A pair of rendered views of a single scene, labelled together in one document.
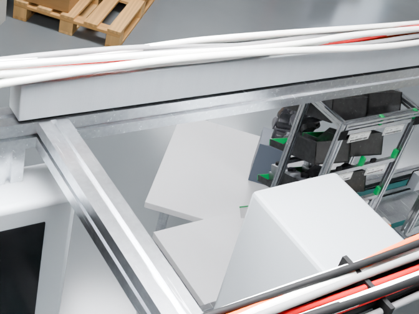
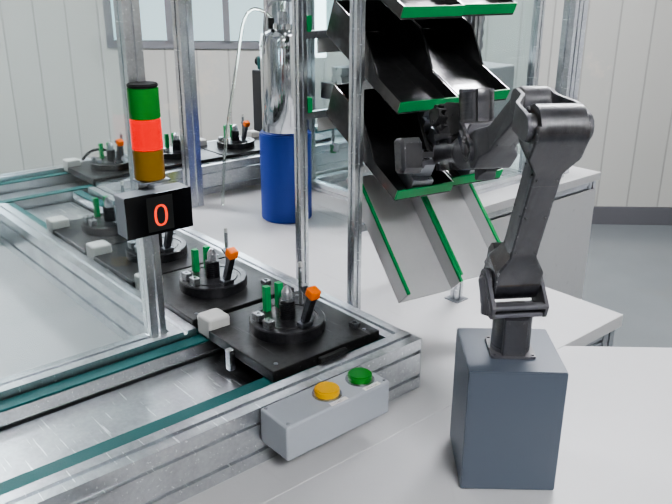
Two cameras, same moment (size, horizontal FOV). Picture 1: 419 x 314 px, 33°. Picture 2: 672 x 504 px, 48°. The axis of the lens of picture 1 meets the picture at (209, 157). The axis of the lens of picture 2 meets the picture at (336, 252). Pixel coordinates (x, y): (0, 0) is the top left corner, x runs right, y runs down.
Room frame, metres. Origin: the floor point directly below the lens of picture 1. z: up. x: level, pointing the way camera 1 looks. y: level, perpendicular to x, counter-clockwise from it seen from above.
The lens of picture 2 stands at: (3.54, -0.51, 1.59)
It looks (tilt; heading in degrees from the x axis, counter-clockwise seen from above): 21 degrees down; 180
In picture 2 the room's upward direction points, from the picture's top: straight up
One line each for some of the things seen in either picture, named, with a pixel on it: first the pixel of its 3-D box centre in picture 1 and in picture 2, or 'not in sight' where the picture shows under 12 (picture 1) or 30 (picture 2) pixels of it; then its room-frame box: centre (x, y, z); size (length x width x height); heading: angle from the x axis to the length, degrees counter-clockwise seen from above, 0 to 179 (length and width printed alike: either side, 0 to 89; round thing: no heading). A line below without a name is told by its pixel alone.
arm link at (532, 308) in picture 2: (284, 123); (511, 292); (2.53, -0.26, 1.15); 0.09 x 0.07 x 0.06; 98
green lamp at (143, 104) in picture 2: not in sight; (143, 102); (2.32, -0.83, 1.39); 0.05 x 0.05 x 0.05
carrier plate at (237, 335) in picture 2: not in sight; (287, 330); (2.29, -0.61, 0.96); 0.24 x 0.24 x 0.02; 41
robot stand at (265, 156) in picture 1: (270, 157); (504, 406); (2.54, -0.26, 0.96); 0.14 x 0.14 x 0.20; 89
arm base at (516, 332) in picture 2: (279, 134); (511, 329); (2.54, -0.26, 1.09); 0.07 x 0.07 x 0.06; 89
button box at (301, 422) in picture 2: not in sight; (326, 409); (2.51, -0.53, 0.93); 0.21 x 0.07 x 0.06; 131
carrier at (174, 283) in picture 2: not in sight; (212, 265); (2.09, -0.78, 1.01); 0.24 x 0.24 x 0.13; 41
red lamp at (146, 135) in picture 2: not in sight; (146, 133); (2.32, -0.83, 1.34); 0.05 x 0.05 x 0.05
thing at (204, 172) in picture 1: (262, 184); (492, 450); (2.49, -0.26, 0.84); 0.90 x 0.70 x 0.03; 89
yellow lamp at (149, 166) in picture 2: not in sight; (148, 163); (2.32, -0.83, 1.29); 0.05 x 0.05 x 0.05
